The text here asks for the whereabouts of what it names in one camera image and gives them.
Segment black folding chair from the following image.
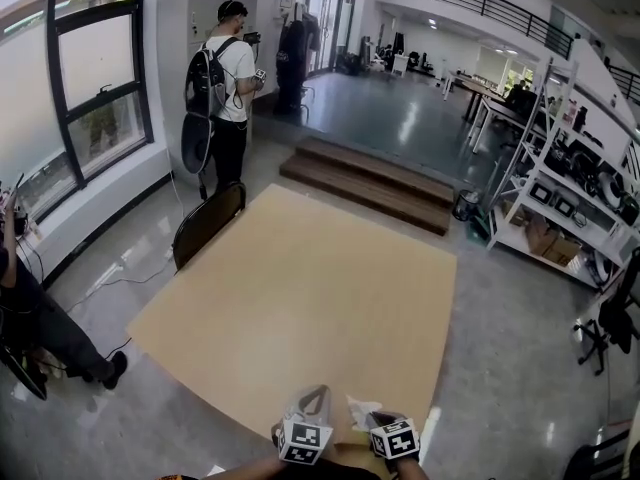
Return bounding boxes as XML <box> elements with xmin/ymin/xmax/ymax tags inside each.
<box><xmin>172</xmin><ymin>181</ymin><xmax>248</xmax><ymax>273</ymax></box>

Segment green plastic box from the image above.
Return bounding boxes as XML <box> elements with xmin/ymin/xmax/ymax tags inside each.
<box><xmin>467</xmin><ymin>207</ymin><xmax>495</xmax><ymax>242</ymax></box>

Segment white metal shelf rack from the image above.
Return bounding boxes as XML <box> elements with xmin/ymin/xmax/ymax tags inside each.
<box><xmin>485</xmin><ymin>56</ymin><xmax>640</xmax><ymax>292</ymax></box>

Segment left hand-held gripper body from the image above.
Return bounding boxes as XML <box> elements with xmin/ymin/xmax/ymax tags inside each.
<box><xmin>271</xmin><ymin>407</ymin><xmax>335</xmax><ymax>468</ymax></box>

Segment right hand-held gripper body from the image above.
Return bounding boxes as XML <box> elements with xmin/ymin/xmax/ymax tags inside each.
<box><xmin>367</xmin><ymin>410</ymin><xmax>421</xmax><ymax>463</ymax></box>

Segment light wooden table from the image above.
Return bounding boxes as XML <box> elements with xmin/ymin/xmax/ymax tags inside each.
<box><xmin>125</xmin><ymin>183</ymin><xmax>459</xmax><ymax>449</ymax></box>

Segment white floor cable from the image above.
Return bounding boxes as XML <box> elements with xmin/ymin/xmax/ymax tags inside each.
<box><xmin>64</xmin><ymin>170</ymin><xmax>184</xmax><ymax>315</ymax></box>

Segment black office chair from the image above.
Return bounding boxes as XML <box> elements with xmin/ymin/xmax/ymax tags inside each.
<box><xmin>573</xmin><ymin>246</ymin><xmax>640</xmax><ymax>378</ymax></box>

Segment glass door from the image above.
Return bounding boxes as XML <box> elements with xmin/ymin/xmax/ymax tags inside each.
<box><xmin>304</xmin><ymin>0</ymin><xmax>362</xmax><ymax>77</ymax></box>

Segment long white-legged table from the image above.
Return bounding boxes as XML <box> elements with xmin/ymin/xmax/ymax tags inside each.
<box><xmin>443</xmin><ymin>69</ymin><xmax>539</xmax><ymax>155</ymax></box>

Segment cardboard box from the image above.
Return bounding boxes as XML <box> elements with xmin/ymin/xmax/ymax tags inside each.
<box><xmin>542</xmin><ymin>235</ymin><xmax>584</xmax><ymax>268</ymax></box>
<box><xmin>524</xmin><ymin>215</ymin><xmax>559</xmax><ymax>257</ymax></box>

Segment brown wooden steps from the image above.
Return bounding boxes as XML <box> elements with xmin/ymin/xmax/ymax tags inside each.
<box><xmin>278</xmin><ymin>136</ymin><xmax>455</xmax><ymax>237</ymax></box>

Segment large black-framed window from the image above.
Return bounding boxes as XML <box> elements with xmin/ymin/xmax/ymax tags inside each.
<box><xmin>0</xmin><ymin>0</ymin><xmax>155</xmax><ymax>222</ymax></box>

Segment black trash bin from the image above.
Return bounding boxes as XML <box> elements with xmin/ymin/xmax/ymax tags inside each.
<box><xmin>452</xmin><ymin>190</ymin><xmax>480</xmax><ymax>222</ymax></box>

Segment white round device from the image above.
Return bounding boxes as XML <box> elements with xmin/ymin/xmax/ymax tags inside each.
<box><xmin>597</xmin><ymin>167</ymin><xmax>627</xmax><ymax>205</ymax></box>

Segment black hanging coat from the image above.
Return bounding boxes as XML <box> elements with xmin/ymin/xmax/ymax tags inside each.
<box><xmin>273</xmin><ymin>15</ymin><xmax>322</xmax><ymax>117</ymax></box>

